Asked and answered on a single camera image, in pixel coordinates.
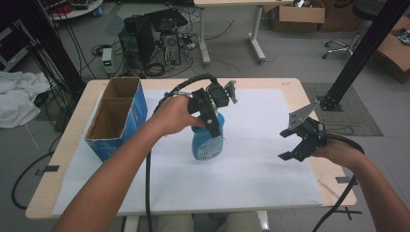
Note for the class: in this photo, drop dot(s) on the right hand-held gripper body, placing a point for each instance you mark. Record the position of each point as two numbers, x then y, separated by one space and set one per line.
312 133

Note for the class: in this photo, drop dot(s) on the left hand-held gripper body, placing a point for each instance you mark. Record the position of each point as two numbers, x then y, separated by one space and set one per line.
217 95

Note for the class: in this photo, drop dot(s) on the blue plastic bottle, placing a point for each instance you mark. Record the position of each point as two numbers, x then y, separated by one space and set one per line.
206 145

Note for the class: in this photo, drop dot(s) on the person's right hand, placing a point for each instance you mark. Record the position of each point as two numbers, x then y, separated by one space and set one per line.
341 153

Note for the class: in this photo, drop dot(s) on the person's left hand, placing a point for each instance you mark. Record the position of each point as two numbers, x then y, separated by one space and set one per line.
174 116

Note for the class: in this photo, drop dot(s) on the grey floor mat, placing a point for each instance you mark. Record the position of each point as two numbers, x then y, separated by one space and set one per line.
357 122

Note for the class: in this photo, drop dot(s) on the black tape strip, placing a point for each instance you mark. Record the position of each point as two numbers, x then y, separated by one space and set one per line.
48 169
345 180

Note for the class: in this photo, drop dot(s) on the white table mat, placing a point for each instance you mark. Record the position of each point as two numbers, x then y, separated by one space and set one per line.
245 174

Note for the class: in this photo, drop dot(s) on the grey computer tower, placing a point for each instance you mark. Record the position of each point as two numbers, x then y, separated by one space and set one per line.
172 48

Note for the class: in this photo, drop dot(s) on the white desk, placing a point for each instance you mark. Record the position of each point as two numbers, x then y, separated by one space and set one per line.
256 35

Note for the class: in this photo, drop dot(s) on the blue cardboard box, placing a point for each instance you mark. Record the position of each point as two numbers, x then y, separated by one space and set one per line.
137 111

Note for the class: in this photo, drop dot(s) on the black computer tower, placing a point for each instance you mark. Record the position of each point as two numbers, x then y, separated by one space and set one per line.
141 42

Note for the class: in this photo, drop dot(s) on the black metal stand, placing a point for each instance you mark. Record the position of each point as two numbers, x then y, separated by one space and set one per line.
364 48

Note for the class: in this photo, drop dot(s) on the black stool with chrome base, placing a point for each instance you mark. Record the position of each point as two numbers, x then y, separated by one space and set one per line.
354 35

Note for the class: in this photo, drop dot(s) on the person's beige trousers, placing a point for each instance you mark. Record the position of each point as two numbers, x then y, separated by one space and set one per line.
180 224

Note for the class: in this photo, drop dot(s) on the open brown cardboard box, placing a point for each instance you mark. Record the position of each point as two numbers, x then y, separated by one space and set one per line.
395 54

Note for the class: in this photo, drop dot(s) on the white power supply unit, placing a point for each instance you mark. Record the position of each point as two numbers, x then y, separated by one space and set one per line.
107 61

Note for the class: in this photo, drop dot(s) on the light wooden table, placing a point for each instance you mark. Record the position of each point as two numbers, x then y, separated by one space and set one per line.
61 154

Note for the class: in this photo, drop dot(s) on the round white table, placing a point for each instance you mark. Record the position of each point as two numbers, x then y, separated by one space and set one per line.
80 9

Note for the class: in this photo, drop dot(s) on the white cloth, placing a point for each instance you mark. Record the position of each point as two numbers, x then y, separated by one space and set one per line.
16 96

